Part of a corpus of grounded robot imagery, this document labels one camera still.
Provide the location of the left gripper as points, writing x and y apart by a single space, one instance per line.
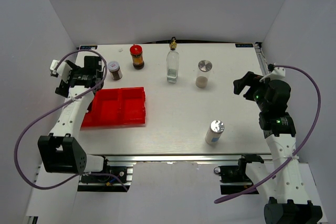
63 88

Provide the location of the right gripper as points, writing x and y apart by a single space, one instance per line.
239 84

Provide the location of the clear glass oil bottle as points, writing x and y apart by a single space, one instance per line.
172 62

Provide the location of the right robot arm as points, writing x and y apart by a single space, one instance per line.
284 194

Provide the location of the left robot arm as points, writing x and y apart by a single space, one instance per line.
60 150

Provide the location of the small dark spice jar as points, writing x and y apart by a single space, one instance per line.
115 71

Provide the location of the red plastic organizer tray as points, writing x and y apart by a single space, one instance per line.
116 107

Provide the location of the clear jar with metal lid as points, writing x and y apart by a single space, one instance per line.
204 70

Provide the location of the red-capped brown sauce bottle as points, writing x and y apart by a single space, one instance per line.
136 52

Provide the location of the white shaker with metal lid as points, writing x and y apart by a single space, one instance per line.
215 130

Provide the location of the aluminium table rail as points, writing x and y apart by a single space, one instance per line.
261 58

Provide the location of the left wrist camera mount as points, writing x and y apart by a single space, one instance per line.
61 69

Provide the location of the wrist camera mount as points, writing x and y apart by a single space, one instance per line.
61 69
274 73

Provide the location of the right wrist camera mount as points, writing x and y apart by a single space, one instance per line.
274 73

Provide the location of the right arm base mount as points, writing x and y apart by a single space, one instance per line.
233 178

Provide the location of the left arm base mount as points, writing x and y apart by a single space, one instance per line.
114 178

